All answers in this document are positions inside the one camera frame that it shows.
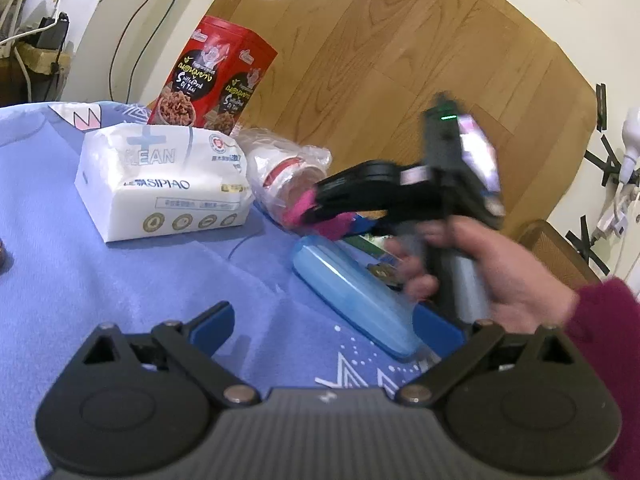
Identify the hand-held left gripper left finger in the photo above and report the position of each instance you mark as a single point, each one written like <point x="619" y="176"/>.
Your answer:
<point x="215" y="322"/>

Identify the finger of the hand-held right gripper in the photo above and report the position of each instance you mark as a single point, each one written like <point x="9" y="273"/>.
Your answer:
<point x="360" y="210"/>
<point x="365" y="180"/>

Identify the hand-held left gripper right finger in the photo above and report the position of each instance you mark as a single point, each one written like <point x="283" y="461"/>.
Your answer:
<point x="435" y="332"/>

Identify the pink fluffy sponge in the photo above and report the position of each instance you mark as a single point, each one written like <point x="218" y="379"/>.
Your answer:
<point x="299" y="216"/>

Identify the blue plastic case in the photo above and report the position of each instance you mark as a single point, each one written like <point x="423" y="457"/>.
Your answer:
<point x="345" y="290"/>

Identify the person's right forearm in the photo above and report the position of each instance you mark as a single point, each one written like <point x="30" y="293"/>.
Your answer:
<point x="607" y="370"/>

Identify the person's right hand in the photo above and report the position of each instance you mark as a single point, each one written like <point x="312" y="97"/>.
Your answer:
<point x="520" y="282"/>

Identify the blue green toothpaste box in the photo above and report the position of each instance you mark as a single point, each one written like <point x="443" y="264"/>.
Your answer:
<point x="371" y="246"/>

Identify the small round gold item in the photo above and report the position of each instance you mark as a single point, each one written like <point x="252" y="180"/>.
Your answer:
<point x="382" y="273"/>

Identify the blue printed blanket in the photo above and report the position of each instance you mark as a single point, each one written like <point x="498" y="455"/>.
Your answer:
<point x="150" y="285"/>

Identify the plastic-wrapped jar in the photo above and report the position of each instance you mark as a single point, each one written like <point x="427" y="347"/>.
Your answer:
<point x="280" y="170"/>

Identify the white tissue pack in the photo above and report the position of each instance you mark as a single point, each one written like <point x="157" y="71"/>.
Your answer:
<point x="160" y="185"/>

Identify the crossed black tape strips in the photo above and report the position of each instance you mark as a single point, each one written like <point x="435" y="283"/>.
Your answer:
<point x="607" y="160"/>
<point x="586" y="247"/>

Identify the white power strip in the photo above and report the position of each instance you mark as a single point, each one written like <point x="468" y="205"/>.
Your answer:
<point x="616" y="216"/>

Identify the black tape strip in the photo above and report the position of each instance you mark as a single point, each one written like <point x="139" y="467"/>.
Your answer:
<point x="601" y="106"/>

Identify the white plug adapter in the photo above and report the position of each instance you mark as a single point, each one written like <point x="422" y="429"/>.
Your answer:
<point x="631" y="142"/>

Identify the red snack box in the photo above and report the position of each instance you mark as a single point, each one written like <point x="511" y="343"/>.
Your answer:
<point x="200" y="75"/>

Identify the dark object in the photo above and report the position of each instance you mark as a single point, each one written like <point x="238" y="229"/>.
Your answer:
<point x="2" y="259"/>

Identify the wooden block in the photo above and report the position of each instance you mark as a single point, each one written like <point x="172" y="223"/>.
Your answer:
<point x="37" y="59"/>

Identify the black charger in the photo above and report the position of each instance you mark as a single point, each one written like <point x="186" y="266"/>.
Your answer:
<point x="52" y="31"/>

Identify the wood-pattern wall sheet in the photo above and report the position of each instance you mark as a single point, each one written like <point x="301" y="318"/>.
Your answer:
<point x="400" y="50"/>

